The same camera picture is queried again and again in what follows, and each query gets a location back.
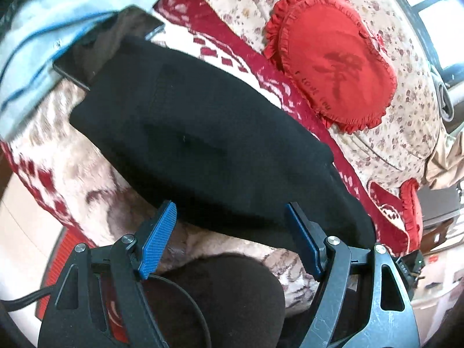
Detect dark brown cloth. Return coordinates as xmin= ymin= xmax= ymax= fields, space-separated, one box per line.
xmin=72 ymin=9 xmax=149 ymax=80

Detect beige curtain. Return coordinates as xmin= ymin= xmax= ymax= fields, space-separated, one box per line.
xmin=424 ymin=127 xmax=464 ymax=189

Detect light blue fleece garment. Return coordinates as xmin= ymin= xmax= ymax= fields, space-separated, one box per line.
xmin=0 ymin=0 xmax=155 ymax=142

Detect red and white plush blanket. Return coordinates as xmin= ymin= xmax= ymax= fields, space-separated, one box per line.
xmin=0 ymin=0 xmax=410 ymax=316

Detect black pants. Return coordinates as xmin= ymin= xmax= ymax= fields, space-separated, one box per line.
xmin=69 ymin=35 xmax=376 ymax=258

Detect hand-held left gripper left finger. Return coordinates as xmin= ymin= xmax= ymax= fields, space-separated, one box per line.
xmin=38 ymin=200 xmax=177 ymax=348

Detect small red ruffled cushion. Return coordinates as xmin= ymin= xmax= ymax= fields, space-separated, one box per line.
xmin=368 ymin=178 xmax=423 ymax=258

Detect dark smartphone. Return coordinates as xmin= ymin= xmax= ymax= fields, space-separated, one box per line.
xmin=52 ymin=5 xmax=165 ymax=91

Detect grey cloth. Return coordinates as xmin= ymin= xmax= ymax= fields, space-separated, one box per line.
xmin=433 ymin=74 xmax=455 ymax=122

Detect red ribbed mat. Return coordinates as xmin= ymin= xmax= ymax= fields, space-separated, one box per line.
xmin=34 ymin=230 xmax=131 ymax=348

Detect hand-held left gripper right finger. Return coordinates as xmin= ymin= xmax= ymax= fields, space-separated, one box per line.
xmin=286 ymin=203 xmax=421 ymax=348

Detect black cable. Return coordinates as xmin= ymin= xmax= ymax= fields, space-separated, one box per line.
xmin=0 ymin=273 xmax=211 ymax=348

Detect red heart-shaped ruffled pillow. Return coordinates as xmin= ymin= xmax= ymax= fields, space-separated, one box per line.
xmin=263 ymin=0 xmax=398 ymax=135

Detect dark window frame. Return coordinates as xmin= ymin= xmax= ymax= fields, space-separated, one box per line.
xmin=408 ymin=0 xmax=464 ymax=80

